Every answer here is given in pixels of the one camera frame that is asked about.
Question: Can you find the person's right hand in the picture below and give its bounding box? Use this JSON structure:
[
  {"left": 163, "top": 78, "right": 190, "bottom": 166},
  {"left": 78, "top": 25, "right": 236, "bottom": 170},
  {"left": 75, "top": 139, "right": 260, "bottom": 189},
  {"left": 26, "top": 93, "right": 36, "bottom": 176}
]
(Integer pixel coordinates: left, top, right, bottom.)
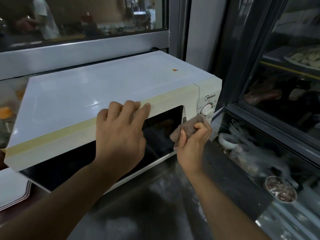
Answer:
[{"left": 174, "top": 121, "right": 213, "bottom": 175}]

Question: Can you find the person's left hand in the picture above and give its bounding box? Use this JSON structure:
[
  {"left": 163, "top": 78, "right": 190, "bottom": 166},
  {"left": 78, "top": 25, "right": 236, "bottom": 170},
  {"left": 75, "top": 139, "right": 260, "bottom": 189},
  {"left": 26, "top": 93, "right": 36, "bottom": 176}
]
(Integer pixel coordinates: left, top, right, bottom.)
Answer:
[{"left": 96, "top": 100, "right": 151, "bottom": 178}]

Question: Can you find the brown cloth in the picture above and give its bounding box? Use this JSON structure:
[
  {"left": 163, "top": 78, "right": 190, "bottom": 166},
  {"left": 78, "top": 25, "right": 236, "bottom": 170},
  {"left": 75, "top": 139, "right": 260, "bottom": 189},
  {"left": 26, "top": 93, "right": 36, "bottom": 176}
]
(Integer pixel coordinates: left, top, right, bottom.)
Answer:
[{"left": 170, "top": 113, "right": 205, "bottom": 150}]

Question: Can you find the white microwave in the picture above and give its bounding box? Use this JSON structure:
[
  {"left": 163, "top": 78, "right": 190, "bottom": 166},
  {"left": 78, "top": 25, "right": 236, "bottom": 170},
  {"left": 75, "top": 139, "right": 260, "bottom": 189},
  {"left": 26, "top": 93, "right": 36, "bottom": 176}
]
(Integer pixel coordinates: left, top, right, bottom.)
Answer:
[{"left": 4, "top": 51, "right": 222, "bottom": 194}]

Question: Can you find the white rectangular plate red underside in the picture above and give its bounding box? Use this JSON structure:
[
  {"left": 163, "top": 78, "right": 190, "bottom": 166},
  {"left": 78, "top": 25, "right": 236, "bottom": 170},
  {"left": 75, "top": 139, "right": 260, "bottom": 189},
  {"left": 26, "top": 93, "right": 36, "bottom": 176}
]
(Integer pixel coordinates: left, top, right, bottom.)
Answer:
[{"left": 0, "top": 168, "right": 30, "bottom": 208}]

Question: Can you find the white plate orange print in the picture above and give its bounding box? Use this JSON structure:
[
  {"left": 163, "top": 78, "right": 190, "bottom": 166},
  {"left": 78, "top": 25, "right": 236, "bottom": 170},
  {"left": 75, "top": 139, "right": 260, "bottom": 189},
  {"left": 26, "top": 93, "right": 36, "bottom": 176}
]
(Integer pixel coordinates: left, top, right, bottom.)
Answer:
[{"left": 0, "top": 181, "right": 32, "bottom": 210}]

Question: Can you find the plain white rectangular plate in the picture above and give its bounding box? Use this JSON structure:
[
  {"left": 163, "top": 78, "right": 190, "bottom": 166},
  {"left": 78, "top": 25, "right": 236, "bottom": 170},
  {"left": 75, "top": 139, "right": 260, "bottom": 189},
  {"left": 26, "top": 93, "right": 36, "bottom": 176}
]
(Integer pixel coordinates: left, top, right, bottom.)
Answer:
[{"left": 0, "top": 182, "right": 32, "bottom": 212}]

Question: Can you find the person's right forearm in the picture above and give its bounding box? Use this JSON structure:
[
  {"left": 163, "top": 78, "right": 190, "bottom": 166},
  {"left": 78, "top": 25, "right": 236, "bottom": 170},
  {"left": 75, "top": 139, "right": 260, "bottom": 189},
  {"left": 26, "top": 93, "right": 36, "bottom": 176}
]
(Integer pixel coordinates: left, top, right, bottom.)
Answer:
[{"left": 185, "top": 170, "right": 273, "bottom": 240}]

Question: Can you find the person's left forearm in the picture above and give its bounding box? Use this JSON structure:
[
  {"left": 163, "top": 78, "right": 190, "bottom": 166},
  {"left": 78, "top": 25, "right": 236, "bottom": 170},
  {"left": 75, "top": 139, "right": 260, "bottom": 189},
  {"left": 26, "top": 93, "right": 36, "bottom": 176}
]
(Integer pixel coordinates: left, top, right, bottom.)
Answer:
[{"left": 0, "top": 162, "right": 125, "bottom": 240}]

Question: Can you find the white bowl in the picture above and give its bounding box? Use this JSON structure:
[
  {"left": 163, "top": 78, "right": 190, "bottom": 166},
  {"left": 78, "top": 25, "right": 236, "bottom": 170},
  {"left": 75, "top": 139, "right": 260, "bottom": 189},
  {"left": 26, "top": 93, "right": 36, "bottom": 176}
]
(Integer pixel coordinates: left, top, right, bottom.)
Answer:
[{"left": 218, "top": 132, "right": 239, "bottom": 150}]

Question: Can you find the stainless steel table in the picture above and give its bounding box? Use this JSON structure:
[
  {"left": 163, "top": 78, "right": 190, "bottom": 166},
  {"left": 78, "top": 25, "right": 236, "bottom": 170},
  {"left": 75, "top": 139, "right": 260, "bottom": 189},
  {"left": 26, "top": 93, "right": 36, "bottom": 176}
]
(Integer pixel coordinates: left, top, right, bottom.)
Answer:
[{"left": 0, "top": 140, "right": 273, "bottom": 240}]

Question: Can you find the metal bowl of minced meat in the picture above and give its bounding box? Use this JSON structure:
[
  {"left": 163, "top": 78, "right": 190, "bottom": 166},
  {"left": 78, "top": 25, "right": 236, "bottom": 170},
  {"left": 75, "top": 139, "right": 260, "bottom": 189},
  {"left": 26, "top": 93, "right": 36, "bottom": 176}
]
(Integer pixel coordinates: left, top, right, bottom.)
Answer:
[{"left": 264, "top": 175, "right": 298, "bottom": 204}]

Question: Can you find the dark tray of jars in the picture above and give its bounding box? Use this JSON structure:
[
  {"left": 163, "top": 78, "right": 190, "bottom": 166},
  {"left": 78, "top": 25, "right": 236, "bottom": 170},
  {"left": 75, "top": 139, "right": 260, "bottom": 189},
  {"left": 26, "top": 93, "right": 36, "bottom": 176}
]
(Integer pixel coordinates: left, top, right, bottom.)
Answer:
[{"left": 100, "top": 26, "right": 127, "bottom": 36}]

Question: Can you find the dark red bottle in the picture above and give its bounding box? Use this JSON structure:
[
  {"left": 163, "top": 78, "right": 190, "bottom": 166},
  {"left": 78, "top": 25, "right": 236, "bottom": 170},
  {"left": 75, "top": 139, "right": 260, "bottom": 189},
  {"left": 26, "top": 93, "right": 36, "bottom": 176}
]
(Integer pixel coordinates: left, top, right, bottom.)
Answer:
[{"left": 82, "top": 12, "right": 97, "bottom": 35}]

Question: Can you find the glass window aluminium frame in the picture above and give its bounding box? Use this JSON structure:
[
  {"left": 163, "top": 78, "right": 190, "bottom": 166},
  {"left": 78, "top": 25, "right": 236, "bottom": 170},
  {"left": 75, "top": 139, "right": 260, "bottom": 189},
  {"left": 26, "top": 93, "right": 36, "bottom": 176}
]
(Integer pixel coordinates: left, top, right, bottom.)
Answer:
[{"left": 0, "top": 0, "right": 190, "bottom": 80}]

